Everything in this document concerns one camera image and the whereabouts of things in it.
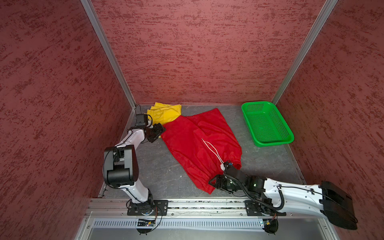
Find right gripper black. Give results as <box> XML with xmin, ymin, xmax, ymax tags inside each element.
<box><xmin>208</xmin><ymin>175</ymin><xmax>247</xmax><ymax>195</ymax></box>

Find yellow shorts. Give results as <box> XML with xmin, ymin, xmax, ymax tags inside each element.
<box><xmin>147</xmin><ymin>103</ymin><xmax>182</xmax><ymax>125</ymax></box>

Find red shorts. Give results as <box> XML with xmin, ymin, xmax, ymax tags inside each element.
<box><xmin>161</xmin><ymin>108</ymin><xmax>242</xmax><ymax>194</ymax></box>

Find green plastic basket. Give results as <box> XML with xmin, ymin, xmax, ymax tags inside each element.
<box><xmin>241</xmin><ymin>101</ymin><xmax>295</xmax><ymax>148</ymax></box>

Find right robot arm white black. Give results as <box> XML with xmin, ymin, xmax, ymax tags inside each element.
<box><xmin>209</xmin><ymin>164</ymin><xmax>358</xmax><ymax>231</ymax></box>

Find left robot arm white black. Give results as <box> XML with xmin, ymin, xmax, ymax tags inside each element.
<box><xmin>103</xmin><ymin>124</ymin><xmax>169</xmax><ymax>216</ymax></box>

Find white perforated vent strip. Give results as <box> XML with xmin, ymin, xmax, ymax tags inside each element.
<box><xmin>92</xmin><ymin>218</ymin><xmax>264</xmax><ymax>231</ymax></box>

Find left corner aluminium profile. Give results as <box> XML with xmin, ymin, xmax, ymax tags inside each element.
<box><xmin>81</xmin><ymin>0</ymin><xmax>136</xmax><ymax>109</ymax></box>

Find corner aluminium profile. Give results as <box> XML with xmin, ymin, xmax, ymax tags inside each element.
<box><xmin>272</xmin><ymin>0</ymin><xmax>338</xmax><ymax>105</ymax></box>
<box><xmin>81</xmin><ymin>0</ymin><xmax>136</xmax><ymax>109</ymax></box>

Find right corner aluminium profile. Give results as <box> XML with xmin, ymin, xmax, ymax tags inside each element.
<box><xmin>272</xmin><ymin>0</ymin><xmax>338</xmax><ymax>105</ymax></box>

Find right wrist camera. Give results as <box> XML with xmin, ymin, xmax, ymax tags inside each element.
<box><xmin>221</xmin><ymin>161</ymin><xmax>234</xmax><ymax>171</ymax></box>

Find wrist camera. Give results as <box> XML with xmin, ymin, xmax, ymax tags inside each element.
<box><xmin>135</xmin><ymin>114</ymin><xmax>149</xmax><ymax>129</ymax></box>
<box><xmin>221</xmin><ymin>161</ymin><xmax>234</xmax><ymax>171</ymax></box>

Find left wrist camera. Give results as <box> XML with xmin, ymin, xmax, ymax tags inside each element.
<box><xmin>135</xmin><ymin>114</ymin><xmax>149</xmax><ymax>129</ymax></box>

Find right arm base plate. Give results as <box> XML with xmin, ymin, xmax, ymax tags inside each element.
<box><xmin>244</xmin><ymin>200</ymin><xmax>287</xmax><ymax>217</ymax></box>

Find aluminium mounting rail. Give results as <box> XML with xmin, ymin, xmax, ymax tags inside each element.
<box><xmin>85</xmin><ymin>197</ymin><xmax>329</xmax><ymax>219</ymax></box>

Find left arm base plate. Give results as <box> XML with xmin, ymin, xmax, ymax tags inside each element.
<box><xmin>126</xmin><ymin>200</ymin><xmax>169</xmax><ymax>217</ymax></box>

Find right circuit board with wires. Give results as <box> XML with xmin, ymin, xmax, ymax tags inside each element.
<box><xmin>263</xmin><ymin>219</ymin><xmax>279</xmax><ymax>235</ymax></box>

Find circuit board with wires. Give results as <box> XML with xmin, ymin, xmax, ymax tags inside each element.
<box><xmin>136</xmin><ymin>219</ymin><xmax>157</xmax><ymax>235</ymax></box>
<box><xmin>263</xmin><ymin>219</ymin><xmax>279</xmax><ymax>235</ymax></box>

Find left circuit board with wires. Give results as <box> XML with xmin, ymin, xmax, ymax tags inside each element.
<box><xmin>136</xmin><ymin>219</ymin><xmax>157</xmax><ymax>235</ymax></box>

